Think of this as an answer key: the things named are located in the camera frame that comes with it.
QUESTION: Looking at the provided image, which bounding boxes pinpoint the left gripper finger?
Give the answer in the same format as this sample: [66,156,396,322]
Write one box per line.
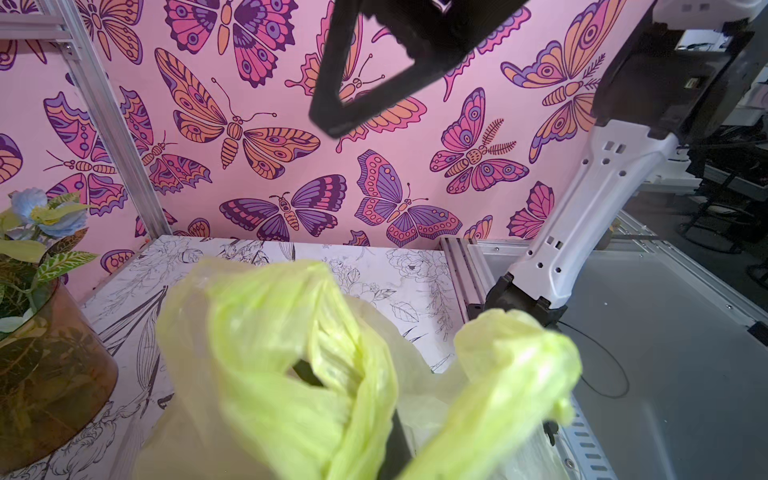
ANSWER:
[376,412,412,480]

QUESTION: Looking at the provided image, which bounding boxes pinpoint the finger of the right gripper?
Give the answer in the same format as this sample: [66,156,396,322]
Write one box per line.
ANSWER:
[309,0,525,139]

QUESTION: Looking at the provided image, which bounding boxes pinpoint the yellow-green plastic bag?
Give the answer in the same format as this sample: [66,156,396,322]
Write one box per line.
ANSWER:
[131,257,583,480]

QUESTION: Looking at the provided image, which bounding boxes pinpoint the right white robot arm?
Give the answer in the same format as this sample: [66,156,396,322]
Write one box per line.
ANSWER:
[309,1,767,327]

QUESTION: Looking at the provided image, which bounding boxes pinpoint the potted plant with yellow-green leaves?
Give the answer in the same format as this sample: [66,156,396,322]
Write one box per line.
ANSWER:
[1,188,118,474]

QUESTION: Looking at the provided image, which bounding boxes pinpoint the aluminium front rail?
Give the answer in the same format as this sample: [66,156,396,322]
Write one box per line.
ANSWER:
[440,237,616,479]

